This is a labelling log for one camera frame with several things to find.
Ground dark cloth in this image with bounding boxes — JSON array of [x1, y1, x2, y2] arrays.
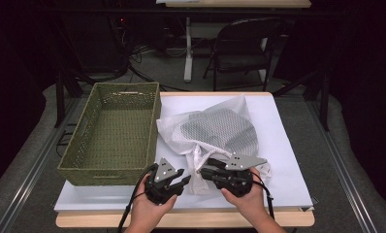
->
[[179, 108, 259, 157]]

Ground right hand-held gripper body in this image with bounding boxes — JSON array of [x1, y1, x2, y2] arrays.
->
[[213, 153, 268, 198]]

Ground green woven basket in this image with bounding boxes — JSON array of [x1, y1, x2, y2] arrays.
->
[[57, 82, 163, 187]]

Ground floor cables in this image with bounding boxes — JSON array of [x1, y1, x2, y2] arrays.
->
[[122, 42, 189, 93]]

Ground metal floor rail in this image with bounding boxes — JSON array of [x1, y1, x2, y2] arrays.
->
[[0, 96, 82, 233], [306, 96, 379, 233]]

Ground white mesh laundry bag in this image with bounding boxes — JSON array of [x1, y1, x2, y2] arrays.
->
[[155, 94, 273, 196]]

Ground black metal stand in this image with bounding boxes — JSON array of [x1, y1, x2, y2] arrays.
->
[[272, 64, 331, 132], [53, 66, 85, 128]]

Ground person's left hand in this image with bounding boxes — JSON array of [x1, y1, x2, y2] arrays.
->
[[131, 183, 179, 227]]

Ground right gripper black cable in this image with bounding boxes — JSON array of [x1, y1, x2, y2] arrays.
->
[[252, 173, 276, 221]]

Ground black folding chair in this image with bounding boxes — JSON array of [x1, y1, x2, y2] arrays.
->
[[203, 17, 287, 92]]

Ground person's right hand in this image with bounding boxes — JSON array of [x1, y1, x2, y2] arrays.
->
[[220, 168, 267, 222]]

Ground white table mat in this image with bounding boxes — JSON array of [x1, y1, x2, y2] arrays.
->
[[53, 95, 314, 213]]

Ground desk with white leg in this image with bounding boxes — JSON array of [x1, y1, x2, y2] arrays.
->
[[155, 0, 312, 83]]

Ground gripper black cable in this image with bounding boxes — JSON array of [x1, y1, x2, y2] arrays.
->
[[116, 163, 158, 233], [252, 173, 276, 221]]

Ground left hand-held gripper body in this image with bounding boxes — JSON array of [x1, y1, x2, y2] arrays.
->
[[145, 157, 185, 206]]

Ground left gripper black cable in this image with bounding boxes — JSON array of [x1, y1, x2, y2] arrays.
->
[[116, 163, 158, 233]]

